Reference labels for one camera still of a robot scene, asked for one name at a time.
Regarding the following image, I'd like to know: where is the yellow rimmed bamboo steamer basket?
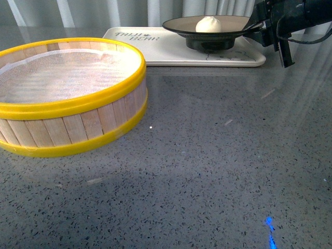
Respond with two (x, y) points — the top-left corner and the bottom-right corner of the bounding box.
(1, 37), (148, 158)

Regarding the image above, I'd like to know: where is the white mesh steamer liner cloth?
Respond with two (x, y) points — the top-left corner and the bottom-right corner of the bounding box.
(1, 49), (142, 104)

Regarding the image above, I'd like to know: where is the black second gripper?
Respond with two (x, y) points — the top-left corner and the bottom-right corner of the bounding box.
(242, 1), (331, 67)

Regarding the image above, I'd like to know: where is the brown plate with black rim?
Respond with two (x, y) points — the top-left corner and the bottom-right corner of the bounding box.
(162, 16), (249, 52)

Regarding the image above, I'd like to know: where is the white bear print tray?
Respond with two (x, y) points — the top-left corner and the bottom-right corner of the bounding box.
(103, 27), (266, 67)

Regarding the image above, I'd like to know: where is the white steamed bun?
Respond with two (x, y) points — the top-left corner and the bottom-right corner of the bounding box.
(195, 16), (222, 33)

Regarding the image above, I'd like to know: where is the grey pleated curtain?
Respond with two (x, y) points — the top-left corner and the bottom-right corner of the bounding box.
(1, 0), (255, 28)

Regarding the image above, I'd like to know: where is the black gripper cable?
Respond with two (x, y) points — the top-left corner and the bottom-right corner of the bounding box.
(275, 0), (332, 44)

